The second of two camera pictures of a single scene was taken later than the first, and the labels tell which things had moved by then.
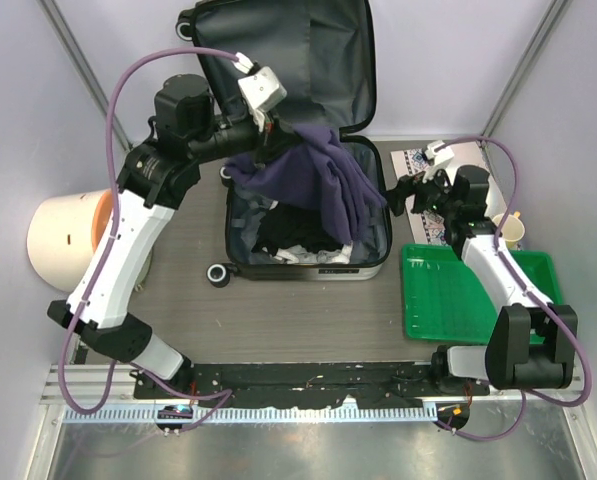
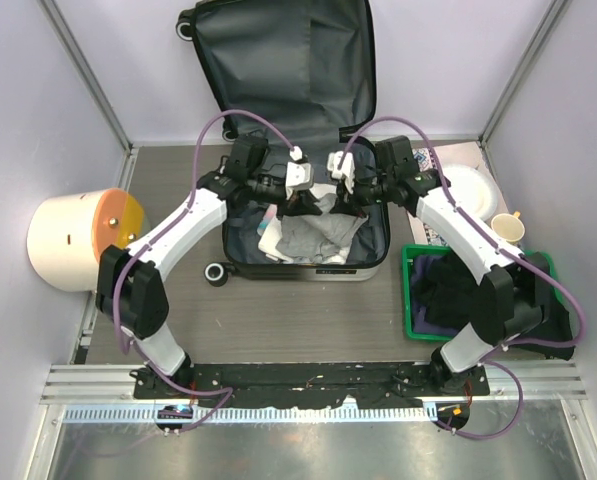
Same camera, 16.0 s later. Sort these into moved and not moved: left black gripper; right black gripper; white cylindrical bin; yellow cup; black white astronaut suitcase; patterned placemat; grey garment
Moved: grey garment; left black gripper; right black gripper
Not moved: patterned placemat; yellow cup; white cylindrical bin; black white astronaut suitcase
